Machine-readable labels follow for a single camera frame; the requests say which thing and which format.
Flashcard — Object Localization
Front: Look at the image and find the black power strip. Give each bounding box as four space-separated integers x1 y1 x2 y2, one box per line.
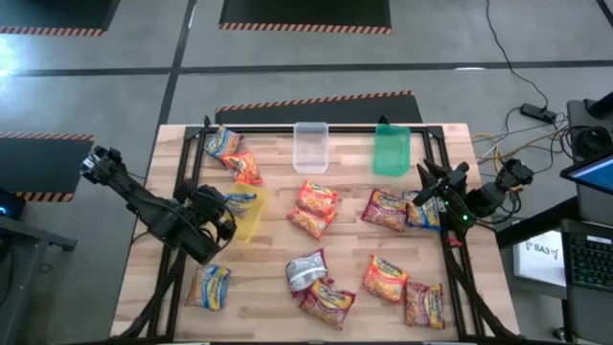
520 102 558 125

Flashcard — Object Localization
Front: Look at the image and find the black desk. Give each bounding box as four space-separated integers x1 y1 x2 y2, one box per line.
495 195 613 345

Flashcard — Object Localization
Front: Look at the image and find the black floor cable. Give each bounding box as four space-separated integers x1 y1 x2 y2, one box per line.
485 0 551 110

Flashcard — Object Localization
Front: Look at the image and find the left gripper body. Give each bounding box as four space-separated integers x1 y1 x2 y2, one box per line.
193 184 237 241

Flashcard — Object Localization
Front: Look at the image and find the yellow plastic container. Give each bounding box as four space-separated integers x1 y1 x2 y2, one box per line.
217 180 269 243

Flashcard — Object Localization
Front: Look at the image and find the orange Maruchan ramen pack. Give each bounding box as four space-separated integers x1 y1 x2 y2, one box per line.
361 253 411 305
295 179 339 217
285 206 338 242
220 150 263 186

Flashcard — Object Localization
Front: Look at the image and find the black backlit keyboard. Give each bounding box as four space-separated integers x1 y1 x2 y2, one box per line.
567 232 613 292

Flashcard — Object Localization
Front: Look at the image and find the grey computer case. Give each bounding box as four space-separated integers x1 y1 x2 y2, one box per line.
566 98 613 226

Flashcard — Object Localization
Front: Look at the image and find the blue Maruchan ramen pack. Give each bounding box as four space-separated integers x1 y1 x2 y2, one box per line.
204 125 244 160
222 191 259 219
185 263 232 311
401 190 443 233

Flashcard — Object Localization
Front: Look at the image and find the red Maruchan ramen pack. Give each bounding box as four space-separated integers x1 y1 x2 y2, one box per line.
404 281 446 331
299 277 358 332
359 188 408 233
284 247 329 298

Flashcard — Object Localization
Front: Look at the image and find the black aluminium table frame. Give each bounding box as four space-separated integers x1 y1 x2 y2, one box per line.
109 114 528 345

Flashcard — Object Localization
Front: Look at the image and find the black coiled cable bundle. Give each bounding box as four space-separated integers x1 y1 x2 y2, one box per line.
573 125 613 160

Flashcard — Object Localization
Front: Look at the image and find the yellow cable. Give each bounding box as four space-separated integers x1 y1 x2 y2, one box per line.
471 129 567 167

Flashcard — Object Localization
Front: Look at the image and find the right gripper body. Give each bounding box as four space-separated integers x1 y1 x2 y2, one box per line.
433 161 473 215

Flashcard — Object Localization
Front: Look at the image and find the dark grey side desk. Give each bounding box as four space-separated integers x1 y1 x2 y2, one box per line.
0 213 79 345

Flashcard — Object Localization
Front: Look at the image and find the black device with blue light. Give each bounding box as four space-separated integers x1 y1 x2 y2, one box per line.
0 188 27 221

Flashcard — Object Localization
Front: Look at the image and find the green plastic container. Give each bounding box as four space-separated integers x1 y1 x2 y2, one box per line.
372 123 412 177

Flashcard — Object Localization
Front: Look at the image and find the black hazard-striped floor mat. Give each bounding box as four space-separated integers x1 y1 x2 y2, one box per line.
218 0 393 35
214 90 423 126
0 131 96 203
0 0 121 38

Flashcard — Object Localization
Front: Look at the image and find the white SA3 sign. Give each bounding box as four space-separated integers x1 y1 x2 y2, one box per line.
512 229 567 288

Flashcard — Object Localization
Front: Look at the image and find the monitor with blue screen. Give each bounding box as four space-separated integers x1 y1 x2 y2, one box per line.
559 153 613 196

